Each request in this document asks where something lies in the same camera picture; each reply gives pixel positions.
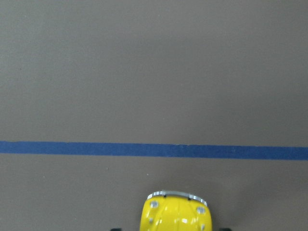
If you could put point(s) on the yellow beetle toy car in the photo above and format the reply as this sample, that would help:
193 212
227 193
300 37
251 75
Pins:
175 211

